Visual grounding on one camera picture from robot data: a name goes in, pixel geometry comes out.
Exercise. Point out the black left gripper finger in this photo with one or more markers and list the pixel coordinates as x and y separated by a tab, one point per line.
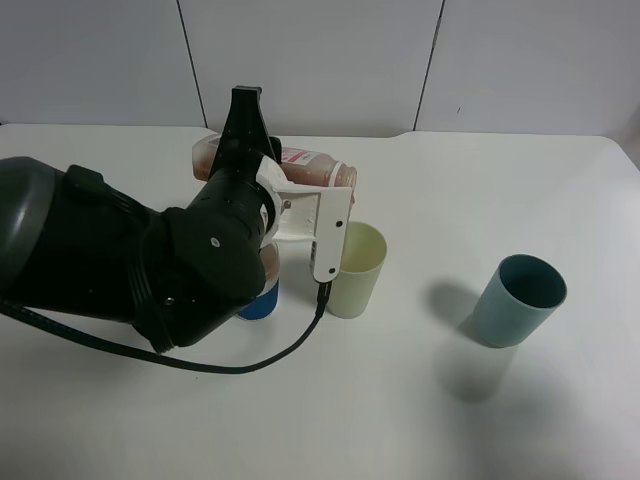
245	140

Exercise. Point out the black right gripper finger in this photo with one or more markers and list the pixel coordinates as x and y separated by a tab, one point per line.
276	146

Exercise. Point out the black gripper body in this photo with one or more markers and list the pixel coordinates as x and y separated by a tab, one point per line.
231	188

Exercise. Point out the clear drink bottle pink label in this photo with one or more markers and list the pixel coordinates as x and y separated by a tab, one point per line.
300	166

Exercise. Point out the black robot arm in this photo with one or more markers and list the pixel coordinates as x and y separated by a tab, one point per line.
72	243

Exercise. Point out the blue sleeved paper cup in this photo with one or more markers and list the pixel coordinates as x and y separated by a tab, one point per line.
264	304

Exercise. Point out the pale yellow cup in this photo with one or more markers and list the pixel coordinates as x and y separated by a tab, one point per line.
364	253

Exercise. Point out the teal blue cup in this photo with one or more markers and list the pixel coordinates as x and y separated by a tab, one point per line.
522	293

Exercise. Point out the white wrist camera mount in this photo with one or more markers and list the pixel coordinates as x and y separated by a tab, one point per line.
305	213

